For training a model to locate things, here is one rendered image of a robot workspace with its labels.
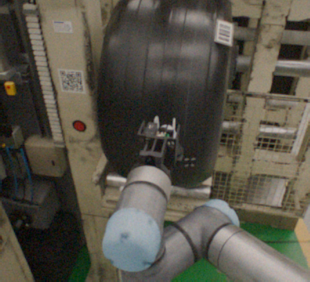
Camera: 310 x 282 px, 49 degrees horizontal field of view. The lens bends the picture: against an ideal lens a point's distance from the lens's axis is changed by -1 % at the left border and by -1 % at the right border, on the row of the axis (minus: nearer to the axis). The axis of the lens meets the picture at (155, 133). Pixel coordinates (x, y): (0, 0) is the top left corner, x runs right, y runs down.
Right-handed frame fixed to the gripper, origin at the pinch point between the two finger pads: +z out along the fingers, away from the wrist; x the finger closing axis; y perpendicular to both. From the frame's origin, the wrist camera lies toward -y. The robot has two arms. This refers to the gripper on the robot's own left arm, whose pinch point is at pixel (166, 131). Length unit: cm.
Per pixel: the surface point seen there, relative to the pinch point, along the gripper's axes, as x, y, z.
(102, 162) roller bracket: 22.5, -27.1, 20.5
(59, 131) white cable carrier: 38.0, -19.8, 24.4
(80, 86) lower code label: 28.0, -1.1, 21.2
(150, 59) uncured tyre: 5.1, 14.1, 6.3
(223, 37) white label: -10.0, 18.5, 12.0
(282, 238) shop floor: -62, -115, 84
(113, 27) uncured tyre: 15.2, 18.6, 13.0
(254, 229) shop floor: -46, -114, 87
